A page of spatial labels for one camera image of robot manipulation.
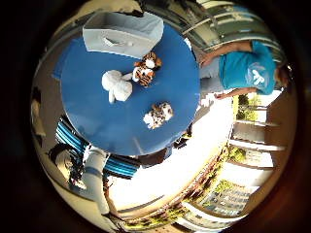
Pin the white fluffy plush toy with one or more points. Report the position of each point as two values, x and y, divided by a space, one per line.
117 84

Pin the grey fabric storage container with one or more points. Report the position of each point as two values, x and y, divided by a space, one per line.
123 32

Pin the brown spotted white plush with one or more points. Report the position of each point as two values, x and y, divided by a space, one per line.
158 115

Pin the orange striped tiger plush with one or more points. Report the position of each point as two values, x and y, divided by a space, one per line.
144 72

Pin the person in teal shirt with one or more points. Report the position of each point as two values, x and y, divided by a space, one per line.
243 68

